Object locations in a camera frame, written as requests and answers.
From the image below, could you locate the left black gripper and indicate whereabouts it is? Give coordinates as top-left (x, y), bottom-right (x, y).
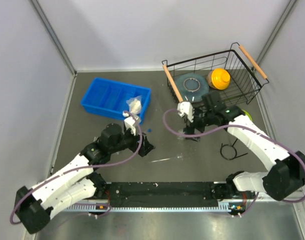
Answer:
top-left (109, 125), bottom-right (155, 157)

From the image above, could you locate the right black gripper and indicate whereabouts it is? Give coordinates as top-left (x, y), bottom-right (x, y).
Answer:
top-left (184, 106), bottom-right (215, 142)

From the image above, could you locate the glass bulb tube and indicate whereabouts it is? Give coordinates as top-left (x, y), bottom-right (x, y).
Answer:
top-left (148, 154), bottom-right (184, 164)

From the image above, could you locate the black wire ring stand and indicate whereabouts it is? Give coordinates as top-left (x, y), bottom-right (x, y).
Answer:
top-left (219, 139), bottom-right (248, 161)

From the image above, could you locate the clear bag of white powder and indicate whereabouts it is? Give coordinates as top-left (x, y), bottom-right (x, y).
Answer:
top-left (126, 95), bottom-right (142, 115)

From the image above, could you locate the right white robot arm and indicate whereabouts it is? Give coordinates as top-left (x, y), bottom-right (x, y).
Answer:
top-left (177, 92), bottom-right (305, 201)

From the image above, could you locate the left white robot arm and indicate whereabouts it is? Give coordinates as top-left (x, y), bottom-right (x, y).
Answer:
top-left (14, 123), bottom-right (155, 235)

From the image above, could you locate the blue-grey ceramic plate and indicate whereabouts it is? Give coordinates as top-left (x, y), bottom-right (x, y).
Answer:
top-left (174, 73), bottom-right (210, 103)

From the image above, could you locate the lime green plate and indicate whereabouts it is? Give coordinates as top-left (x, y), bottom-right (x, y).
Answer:
top-left (242, 109), bottom-right (253, 122)

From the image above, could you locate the orange ribbed bowl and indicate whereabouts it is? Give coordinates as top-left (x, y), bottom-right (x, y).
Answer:
top-left (206, 68), bottom-right (231, 90)

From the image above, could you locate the blue plastic divided bin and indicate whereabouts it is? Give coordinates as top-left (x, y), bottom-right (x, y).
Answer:
top-left (80, 77), bottom-right (152, 120)

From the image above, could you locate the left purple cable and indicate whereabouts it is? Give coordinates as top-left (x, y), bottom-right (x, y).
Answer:
top-left (9, 111), bottom-right (143, 225)

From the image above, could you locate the purple cable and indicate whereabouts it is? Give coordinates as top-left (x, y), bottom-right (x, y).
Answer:
top-left (9, 111), bottom-right (143, 225)
top-left (163, 108), bottom-right (305, 218)

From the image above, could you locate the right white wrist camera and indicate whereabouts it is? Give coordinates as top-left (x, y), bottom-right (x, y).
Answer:
top-left (177, 101), bottom-right (194, 123)

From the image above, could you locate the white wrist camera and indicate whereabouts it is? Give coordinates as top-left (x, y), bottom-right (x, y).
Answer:
top-left (122, 111), bottom-right (141, 136)
top-left (177, 101), bottom-right (194, 123)

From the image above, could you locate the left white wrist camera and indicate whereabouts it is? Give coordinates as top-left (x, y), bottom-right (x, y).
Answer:
top-left (122, 111), bottom-right (141, 136)

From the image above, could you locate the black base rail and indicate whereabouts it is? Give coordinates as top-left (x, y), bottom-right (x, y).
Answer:
top-left (67, 182), bottom-right (256, 214)

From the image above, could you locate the black wire basket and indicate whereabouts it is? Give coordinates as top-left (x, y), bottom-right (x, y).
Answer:
top-left (161, 42), bottom-right (269, 106)

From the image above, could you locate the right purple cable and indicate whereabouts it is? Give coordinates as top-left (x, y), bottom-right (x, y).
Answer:
top-left (163, 108), bottom-right (305, 218)

